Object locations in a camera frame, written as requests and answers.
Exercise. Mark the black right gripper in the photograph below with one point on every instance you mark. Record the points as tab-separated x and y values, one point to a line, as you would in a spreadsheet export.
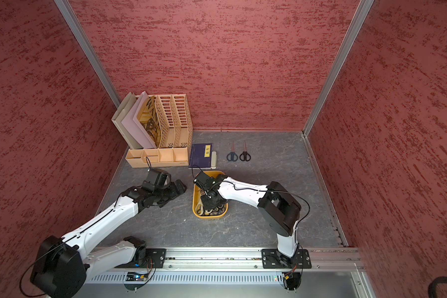
208	206

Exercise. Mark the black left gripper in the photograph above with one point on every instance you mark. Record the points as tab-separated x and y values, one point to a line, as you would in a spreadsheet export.
174	192

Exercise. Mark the yellow storage tray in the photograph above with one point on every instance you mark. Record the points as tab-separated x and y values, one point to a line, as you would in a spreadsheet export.
199	211

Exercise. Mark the dark blue handled scissors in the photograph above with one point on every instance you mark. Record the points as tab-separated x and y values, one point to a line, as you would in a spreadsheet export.
232	156

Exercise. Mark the black red handled scissors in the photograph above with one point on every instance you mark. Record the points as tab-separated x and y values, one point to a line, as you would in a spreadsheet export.
245	156

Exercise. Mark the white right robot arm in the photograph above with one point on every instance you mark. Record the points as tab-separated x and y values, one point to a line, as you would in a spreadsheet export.
278	206

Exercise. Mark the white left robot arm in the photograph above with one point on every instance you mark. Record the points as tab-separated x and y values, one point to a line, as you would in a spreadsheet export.
64	264

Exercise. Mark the pale green stapler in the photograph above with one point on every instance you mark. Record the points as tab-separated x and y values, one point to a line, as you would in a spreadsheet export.
214	160

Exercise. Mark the dark blue book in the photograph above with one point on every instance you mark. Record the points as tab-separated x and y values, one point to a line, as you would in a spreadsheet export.
201	156

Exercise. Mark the yellow patterned book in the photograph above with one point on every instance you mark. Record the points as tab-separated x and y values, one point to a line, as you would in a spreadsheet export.
148	118

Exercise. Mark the lilac folder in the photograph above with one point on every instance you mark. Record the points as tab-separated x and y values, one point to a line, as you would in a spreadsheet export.
135	127

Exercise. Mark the beige desk organizer file rack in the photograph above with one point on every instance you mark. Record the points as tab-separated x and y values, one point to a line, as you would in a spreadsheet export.
176	135

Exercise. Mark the grey-green folder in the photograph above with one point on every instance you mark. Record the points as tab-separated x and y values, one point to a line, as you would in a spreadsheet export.
119	120

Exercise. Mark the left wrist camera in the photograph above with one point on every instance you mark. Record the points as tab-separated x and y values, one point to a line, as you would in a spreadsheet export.
156	179

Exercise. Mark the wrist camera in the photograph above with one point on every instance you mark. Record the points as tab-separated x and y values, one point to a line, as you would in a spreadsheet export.
156	179
209	180

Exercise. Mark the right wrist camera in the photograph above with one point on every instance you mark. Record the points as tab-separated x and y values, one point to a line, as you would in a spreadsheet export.
209	180

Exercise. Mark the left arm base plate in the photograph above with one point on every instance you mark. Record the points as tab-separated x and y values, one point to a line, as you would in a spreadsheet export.
148	257

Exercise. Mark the aluminium mounting rail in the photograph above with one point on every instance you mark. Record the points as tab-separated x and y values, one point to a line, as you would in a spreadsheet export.
238	266

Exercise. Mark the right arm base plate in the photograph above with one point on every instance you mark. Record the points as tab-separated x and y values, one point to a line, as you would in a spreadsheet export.
286	259

